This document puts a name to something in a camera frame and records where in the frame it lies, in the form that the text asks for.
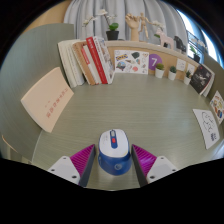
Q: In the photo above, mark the purple round number sign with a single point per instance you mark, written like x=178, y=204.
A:
x=153, y=61

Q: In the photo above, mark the black book with white graphic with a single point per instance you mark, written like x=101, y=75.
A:
x=200, y=80

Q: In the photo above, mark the white orchid plant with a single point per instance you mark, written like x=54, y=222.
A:
x=157, y=25

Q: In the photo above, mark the white orchid in black pot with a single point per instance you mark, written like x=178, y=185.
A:
x=112, y=34

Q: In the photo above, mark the wooden mannequin figure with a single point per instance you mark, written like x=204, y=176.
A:
x=144, y=25

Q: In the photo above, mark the green desk partition panel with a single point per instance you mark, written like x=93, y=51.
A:
x=218, y=75
x=26, y=60

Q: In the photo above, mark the black wooden horse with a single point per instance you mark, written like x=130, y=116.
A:
x=179, y=43

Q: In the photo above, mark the brown book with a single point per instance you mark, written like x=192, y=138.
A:
x=84, y=65

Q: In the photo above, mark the pink wooden horse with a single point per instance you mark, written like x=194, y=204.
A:
x=165, y=39

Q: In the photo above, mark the window with dark frame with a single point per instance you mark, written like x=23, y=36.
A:
x=206, y=36

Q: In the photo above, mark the large white orchid, black pot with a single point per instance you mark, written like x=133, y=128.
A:
x=197, y=57

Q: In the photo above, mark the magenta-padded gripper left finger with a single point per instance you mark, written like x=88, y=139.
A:
x=65, y=168

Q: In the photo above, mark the white sticker sheet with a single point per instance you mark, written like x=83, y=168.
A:
x=131, y=62

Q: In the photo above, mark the white wall socket plate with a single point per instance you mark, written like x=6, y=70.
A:
x=191, y=67
x=180, y=64

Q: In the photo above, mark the white books stack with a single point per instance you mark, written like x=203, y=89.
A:
x=211, y=86

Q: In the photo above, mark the small succulent in white pot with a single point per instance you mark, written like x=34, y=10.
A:
x=172, y=75
x=187, y=80
x=159, y=73

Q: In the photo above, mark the grey curtain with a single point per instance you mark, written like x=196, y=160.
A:
x=120, y=8

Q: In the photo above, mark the blue and white computer mouse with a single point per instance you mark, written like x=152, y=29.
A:
x=114, y=156

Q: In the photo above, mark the red-spined book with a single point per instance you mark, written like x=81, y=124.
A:
x=96, y=60

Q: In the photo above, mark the beige booklet with red text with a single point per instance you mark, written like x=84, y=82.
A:
x=46, y=100

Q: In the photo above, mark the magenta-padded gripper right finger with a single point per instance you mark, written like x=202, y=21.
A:
x=160, y=166

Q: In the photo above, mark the wooden hand model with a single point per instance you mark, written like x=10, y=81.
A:
x=133, y=26

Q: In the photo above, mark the wooden chair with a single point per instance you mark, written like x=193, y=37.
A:
x=8, y=146

